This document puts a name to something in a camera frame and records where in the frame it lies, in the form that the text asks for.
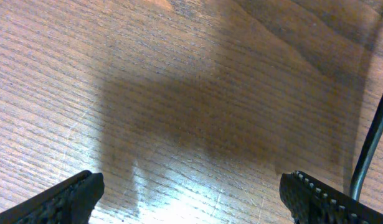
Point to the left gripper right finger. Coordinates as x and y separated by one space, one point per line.
311 201

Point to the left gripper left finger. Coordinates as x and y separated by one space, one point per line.
71 201

